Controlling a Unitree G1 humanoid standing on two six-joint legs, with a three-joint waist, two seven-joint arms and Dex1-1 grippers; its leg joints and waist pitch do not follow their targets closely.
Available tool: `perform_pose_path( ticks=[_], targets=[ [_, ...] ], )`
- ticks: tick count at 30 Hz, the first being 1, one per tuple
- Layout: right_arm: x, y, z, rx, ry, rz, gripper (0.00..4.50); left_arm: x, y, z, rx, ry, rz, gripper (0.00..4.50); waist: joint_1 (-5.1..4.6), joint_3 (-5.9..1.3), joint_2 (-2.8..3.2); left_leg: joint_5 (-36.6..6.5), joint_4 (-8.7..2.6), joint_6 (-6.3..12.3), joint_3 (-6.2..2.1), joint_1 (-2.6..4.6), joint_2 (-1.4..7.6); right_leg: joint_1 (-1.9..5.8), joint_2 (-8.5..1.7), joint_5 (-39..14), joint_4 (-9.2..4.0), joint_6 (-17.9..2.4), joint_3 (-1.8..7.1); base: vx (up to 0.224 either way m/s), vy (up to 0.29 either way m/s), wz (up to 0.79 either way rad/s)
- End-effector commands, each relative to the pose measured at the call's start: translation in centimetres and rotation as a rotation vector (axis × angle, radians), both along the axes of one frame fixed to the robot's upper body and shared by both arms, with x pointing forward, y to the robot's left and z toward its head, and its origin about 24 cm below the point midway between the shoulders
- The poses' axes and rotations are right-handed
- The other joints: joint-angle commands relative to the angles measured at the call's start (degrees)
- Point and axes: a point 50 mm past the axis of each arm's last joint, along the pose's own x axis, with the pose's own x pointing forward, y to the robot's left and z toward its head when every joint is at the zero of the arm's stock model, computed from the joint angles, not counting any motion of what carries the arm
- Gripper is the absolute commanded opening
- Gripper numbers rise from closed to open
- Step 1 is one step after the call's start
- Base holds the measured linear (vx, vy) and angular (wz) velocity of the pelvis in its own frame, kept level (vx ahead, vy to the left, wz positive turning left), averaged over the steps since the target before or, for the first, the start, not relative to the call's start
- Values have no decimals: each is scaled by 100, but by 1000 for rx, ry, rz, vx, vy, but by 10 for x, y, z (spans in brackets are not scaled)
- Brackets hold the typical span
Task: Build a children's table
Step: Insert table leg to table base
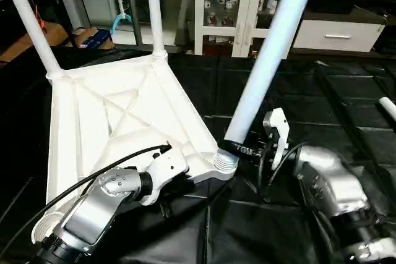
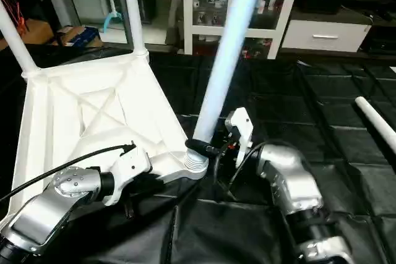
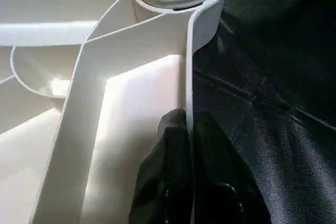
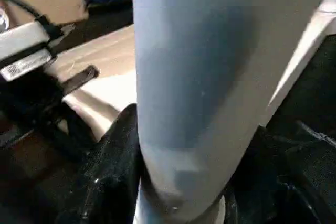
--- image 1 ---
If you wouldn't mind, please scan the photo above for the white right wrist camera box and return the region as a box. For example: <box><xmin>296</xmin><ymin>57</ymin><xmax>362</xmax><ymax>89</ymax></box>
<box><xmin>262</xmin><ymin>107</ymin><xmax>291</xmax><ymax>173</ymax></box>

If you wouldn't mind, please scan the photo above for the blue plastic bag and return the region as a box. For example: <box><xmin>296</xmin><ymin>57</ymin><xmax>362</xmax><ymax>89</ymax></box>
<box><xmin>82</xmin><ymin>28</ymin><xmax>116</xmax><ymax>50</ymax></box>

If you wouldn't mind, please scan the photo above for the white glass-door cabinet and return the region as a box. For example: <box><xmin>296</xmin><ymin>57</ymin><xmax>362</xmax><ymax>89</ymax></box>
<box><xmin>194</xmin><ymin>0</ymin><xmax>305</xmax><ymax>59</ymax></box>

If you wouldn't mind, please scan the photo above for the white plastic table top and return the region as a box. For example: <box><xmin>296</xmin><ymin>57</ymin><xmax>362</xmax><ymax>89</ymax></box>
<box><xmin>30</xmin><ymin>52</ymin><xmax>239</xmax><ymax>247</ymax></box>

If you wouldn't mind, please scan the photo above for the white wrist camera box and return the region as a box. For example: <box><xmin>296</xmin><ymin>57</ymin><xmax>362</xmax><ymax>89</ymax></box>
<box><xmin>262</xmin><ymin>107</ymin><xmax>291</xmax><ymax>173</ymax></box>
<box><xmin>137</xmin><ymin>146</ymin><xmax>190</xmax><ymax>207</ymax></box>

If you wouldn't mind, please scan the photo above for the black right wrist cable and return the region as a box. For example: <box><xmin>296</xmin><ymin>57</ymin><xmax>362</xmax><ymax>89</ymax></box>
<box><xmin>256</xmin><ymin>140</ymin><xmax>311</xmax><ymax>204</ymax></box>

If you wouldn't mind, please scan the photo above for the white plastic table leg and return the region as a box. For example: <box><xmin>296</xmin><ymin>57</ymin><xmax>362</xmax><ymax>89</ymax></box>
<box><xmin>145</xmin><ymin>0</ymin><xmax>168</xmax><ymax>59</ymax></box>
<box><xmin>213</xmin><ymin>0</ymin><xmax>323</xmax><ymax>173</ymax></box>
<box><xmin>378</xmin><ymin>96</ymin><xmax>396</xmax><ymax>124</ymax></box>
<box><xmin>0</xmin><ymin>0</ymin><xmax>64</xmax><ymax>80</ymax></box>

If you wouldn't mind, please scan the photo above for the white drawer unit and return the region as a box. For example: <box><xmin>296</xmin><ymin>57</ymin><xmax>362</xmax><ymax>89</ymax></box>
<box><xmin>292</xmin><ymin>19</ymin><xmax>385</xmax><ymax>53</ymax></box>

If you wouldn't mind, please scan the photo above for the black work mat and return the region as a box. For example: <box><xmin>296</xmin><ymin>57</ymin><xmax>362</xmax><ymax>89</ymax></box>
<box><xmin>0</xmin><ymin>41</ymin><xmax>396</xmax><ymax>264</ymax></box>

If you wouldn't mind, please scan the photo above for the light blue hooked pole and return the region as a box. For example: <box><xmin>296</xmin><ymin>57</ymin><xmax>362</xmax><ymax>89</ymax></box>
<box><xmin>109</xmin><ymin>0</ymin><xmax>134</xmax><ymax>33</ymax></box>

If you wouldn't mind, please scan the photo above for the brown cardboard box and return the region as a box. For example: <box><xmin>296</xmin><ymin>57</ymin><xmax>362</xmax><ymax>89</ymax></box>
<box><xmin>64</xmin><ymin>27</ymin><xmax>93</xmax><ymax>47</ymax></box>

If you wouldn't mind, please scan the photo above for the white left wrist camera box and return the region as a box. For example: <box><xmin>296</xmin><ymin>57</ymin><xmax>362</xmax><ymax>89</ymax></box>
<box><xmin>137</xmin><ymin>146</ymin><xmax>190</xmax><ymax>207</ymax></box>

